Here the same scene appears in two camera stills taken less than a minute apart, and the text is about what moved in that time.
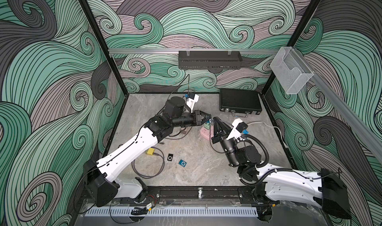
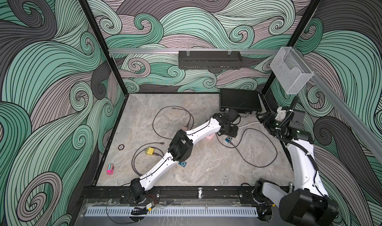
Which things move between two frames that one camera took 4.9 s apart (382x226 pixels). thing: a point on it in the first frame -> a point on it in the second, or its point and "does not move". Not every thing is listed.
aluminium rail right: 341,102 does not move
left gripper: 196,122 -> 235,132
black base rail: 243,193 does not move
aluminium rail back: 135,50 does not move
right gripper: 220,134 -> 266,117
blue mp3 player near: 182,163 does not move
